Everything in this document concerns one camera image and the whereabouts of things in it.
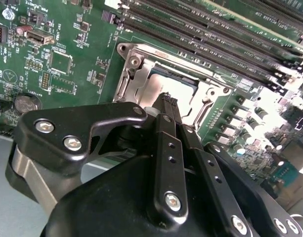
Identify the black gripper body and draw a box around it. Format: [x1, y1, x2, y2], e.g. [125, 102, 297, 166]
[41, 155, 232, 237]

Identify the metal socket cover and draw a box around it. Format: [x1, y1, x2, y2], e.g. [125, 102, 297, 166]
[121, 58, 216, 121]

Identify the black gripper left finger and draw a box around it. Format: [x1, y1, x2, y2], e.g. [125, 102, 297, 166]
[6, 92, 189, 228]

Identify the silver CPU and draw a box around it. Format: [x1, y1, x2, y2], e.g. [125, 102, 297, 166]
[141, 66, 200, 117]

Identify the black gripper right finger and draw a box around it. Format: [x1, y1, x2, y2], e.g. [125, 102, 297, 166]
[170, 98, 302, 237]

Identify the metal locking lever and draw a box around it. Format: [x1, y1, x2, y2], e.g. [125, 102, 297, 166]
[193, 96, 217, 125]
[116, 70, 132, 99]

